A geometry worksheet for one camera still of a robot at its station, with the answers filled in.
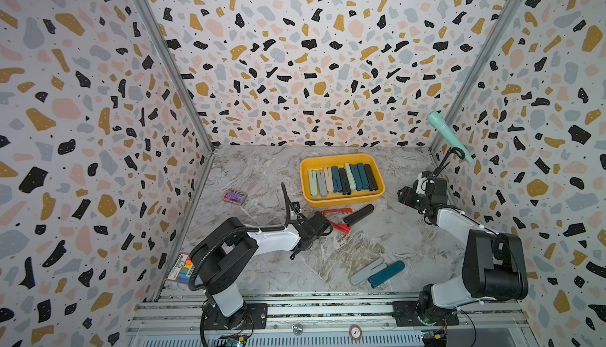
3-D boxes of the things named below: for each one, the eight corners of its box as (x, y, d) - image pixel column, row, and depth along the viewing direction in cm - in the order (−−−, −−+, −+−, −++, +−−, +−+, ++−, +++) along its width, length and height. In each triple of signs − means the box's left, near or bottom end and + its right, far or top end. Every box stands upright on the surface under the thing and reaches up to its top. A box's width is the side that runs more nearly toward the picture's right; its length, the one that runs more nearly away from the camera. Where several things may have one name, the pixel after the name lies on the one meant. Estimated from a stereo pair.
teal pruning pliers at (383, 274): (372, 288, 82) (374, 286, 79) (367, 279, 83) (368, 277, 81) (404, 268, 86) (406, 266, 84) (398, 260, 88) (400, 258, 86)
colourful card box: (223, 200, 103) (222, 197, 101) (229, 191, 106) (228, 188, 105) (242, 205, 102) (241, 202, 100) (247, 196, 105) (246, 193, 103)
